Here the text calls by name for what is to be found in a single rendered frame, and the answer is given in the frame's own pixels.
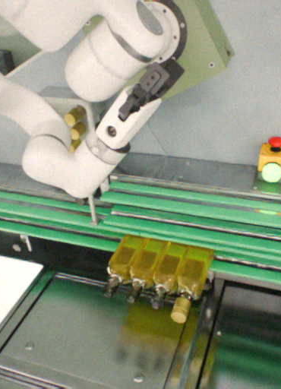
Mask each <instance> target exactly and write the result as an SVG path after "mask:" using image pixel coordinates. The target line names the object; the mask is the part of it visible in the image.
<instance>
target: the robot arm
mask: <svg viewBox="0 0 281 389"><path fill-rule="evenodd" d="M95 15H101V16H103V19H102V20H101V21H100V22H99V23H98V24H97V25H96V27H95V28H94V29H93V30H91V31H90V32H89V33H88V34H87V35H86V36H85V37H84V38H83V39H82V41H81V42H80V43H79V44H78V45H77V47H76V48H75V49H73V50H72V52H71V53H70V55H69V57H68V60H67V61H66V65H65V77H66V80H67V82H68V86H69V87H70V88H71V90H72V91H73V92H75V93H76V94H77V95H78V96H79V97H81V98H83V99H84V100H86V101H90V102H102V101H105V100H107V99H108V98H110V97H111V96H113V95H114V94H115V93H117V92H118V91H119V90H120V89H122V88H123V86H125V85H126V84H127V83H128V82H129V81H130V79H132V78H133V77H134V76H135V75H138V74H139V73H140V72H142V71H143V69H144V68H146V67H147V66H148V65H149V64H152V65H150V67H149V68H148V70H147V71H146V72H145V74H144V75H143V76H142V78H141V79H140V80H139V81H140V83H137V84H134V85H132V86H130V87H126V88H125V89H124V90H123V91H122V93H121V94H119V96H118V97H117V99H116V101H115V102H114V103H113V105H112V107H111V108H110V110H109V111H108V112H107V113H106V116H105V118H103V120H102V121H101V122H97V123H96V124H95V126H94V127H93V128H92V130H91V132H90V133H89V134H88V135H87V136H86V137H85V138H84V140H83V141H82V142H81V144H80V145H79V146H78V149H76V151H75V152H74V153H69V150H70V146H71V132H70V129H69V127H68V126H67V124H66V123H65V121H64V120H63V119H62V117H61V116H60V115H59V114H58V113H57V112H56V111H55V110H54V109H53V108H52V107H51V106H50V105H49V104H48V103H47V102H46V100H44V99H43V98H42V97H41V96H39V95H38V94H37V93H35V92H33V91H32V90H30V89H27V88H26V87H24V86H23V85H22V84H19V83H18V82H16V81H12V80H9V79H7V78H6V77H5V76H4V75H3V74H2V73H1V72H0V113H1V114H4V115H6V116H8V117H9V118H10V119H13V120H14V121H16V123H18V124H19V125H20V126H21V127H22V128H23V129H24V130H25V131H26V132H27V133H28V134H29V135H30V136H31V137H30V140H29V143H28V145H27V147H26V149H25V151H24V155H23V157H22V167H23V170H24V171H25V173H26V174H28V175H29V176H30V177H32V179H34V180H37V181H38V182H43V183H46V184H49V185H53V186H56V187H59V188H63V189H64V190H66V192H67V193H69V195H71V196H74V197H76V198H87V197H89V196H91V195H92V194H93V192H94V191H95V190H96V189H97V188H98V187H99V185H100V184H101V183H102V182H103V180H105V179H106V177H107V176H108V175H109V174H110V172H111V171H112V170H113V169H114V168H115V167H116V166H117V165H118V163H119V161H121V160H122V159H123V158H124V156H125V155H126V154H127V153H128V152H129V150H130V149H131V145H130V143H129V141H130V140H131V139H132V138H133V137H134V135H135V134H137V133H138V132H139V129H140V128H141V127H142V126H143V125H144V123H145V122H146V121H147V120H148V118H149V117H151V116H152V115H153V113H154V112H155V111H156V109H157V108H158V106H159V105H160V103H161V97H162V96H163V95H164V94H165V93H166V92H168V91H169V90H170V89H171V88H172V87H173V86H174V85H175V82H176V81H177V80H178V79H179V78H180V77H181V76H182V75H183V74H184V73H185V69H184V68H183V67H182V66H180V64H179V63H177V61H176V60H174V59H170V61H169V62H168V63H166V65H165V66H164V67H162V66H161V65H160V64H159V63H160V62H164V61H165V60H166V59H169V58H170V57H171V56H172V54H173V52H174V51H175V50H176V48H177V46H178V41H179V27H178V21H177V20H176V18H175V15H174V14H173V13H172V11H171V10H170V9H169V8H168V7H167V6H165V5H163V4H161V3H159V2H151V1H149V2H144V0H0V17H2V18H3V19H5V20H6V21H7V22H8V23H9V24H10V25H11V26H12V27H13V28H14V29H15V30H17V31H18V32H19V33H20V34H21V35H23V36H24V37H25V38H27V39H28V40H29V41H31V43H32V44H33V45H35V46H37V47H38V48H40V49H41V50H43V51H47V52H55V51H57V50H59V49H61V48H63V47H64V46H65V45H66V44H67V43H68V42H69V40H70V39H71V38H72V37H73V36H75V35H76V34H77V33H78V32H79V31H80V29H81V28H82V27H83V26H84V25H85V23H86V22H87V21H88V20H89V19H90V18H91V17H93V16H95Z"/></svg>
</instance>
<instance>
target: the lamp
mask: <svg viewBox="0 0 281 389"><path fill-rule="evenodd" d="M263 177H264V179H265V180H267V181H268V182H277V181H278V180H280V177H281V165H279V164H278V163H277V162H273V161H272V162H268V163H267V164H266V165H265V166H264V168H263Z"/></svg>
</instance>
